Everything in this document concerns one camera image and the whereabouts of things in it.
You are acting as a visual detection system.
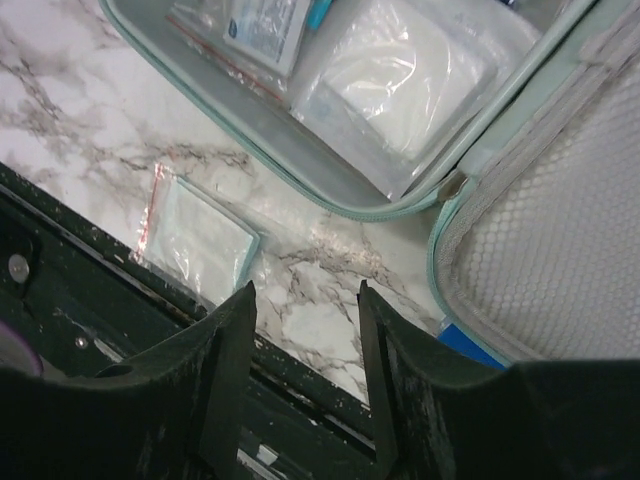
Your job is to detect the clear bag of masks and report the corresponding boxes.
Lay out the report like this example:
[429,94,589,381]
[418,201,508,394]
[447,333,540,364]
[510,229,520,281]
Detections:
[132,163,261,307]

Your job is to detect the alcohol wipes bag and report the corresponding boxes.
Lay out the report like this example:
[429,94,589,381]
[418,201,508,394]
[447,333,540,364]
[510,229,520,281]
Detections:
[166,1,312,103]

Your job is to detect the cotton swab packet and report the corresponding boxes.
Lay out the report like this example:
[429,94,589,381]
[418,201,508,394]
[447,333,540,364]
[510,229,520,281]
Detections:
[307,0,333,30]

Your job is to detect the green medicine kit case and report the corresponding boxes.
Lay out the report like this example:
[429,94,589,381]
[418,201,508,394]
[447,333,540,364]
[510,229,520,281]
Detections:
[101,1,639,362]

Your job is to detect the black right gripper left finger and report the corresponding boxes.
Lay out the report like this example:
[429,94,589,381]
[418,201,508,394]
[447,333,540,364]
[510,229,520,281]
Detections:
[1,284,257,479]

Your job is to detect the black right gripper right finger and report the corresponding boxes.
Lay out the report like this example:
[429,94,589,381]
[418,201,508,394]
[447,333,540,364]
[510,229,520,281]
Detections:
[357,285,639,479]

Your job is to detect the blue white toy brick stack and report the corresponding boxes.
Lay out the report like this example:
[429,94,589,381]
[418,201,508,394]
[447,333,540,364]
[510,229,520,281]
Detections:
[437,323,506,370]

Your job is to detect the clear gauze pouch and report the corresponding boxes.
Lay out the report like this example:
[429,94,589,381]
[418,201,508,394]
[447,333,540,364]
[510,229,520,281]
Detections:
[291,1,541,201]

